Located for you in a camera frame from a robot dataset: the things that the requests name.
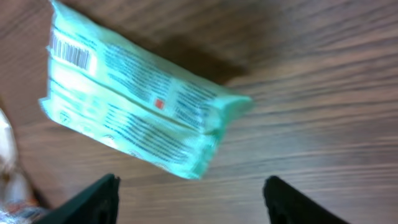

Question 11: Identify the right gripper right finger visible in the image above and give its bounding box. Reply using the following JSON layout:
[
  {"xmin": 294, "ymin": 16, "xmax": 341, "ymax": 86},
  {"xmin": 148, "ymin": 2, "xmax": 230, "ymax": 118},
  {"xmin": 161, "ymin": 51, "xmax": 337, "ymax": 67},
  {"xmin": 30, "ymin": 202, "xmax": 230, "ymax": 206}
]
[{"xmin": 262, "ymin": 175, "xmax": 348, "ymax": 224}]

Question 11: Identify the brown snack bag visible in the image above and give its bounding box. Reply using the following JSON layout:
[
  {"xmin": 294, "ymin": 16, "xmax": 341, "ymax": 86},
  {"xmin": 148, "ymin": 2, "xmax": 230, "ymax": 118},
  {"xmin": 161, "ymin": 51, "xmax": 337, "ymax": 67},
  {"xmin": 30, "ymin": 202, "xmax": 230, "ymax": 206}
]
[{"xmin": 1, "ymin": 111, "xmax": 47, "ymax": 224}]

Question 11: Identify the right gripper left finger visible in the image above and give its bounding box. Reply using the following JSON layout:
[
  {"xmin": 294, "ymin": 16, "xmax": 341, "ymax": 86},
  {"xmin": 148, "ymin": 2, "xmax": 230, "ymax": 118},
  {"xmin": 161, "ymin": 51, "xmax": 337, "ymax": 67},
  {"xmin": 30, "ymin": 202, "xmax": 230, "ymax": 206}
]
[{"xmin": 35, "ymin": 174, "xmax": 121, "ymax": 224}]

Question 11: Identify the teal snack packet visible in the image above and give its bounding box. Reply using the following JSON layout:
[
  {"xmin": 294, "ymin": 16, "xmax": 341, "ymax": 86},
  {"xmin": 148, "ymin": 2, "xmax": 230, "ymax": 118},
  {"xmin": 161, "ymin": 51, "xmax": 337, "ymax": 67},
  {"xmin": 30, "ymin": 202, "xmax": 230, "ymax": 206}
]
[{"xmin": 39, "ymin": 1, "xmax": 253, "ymax": 179}]

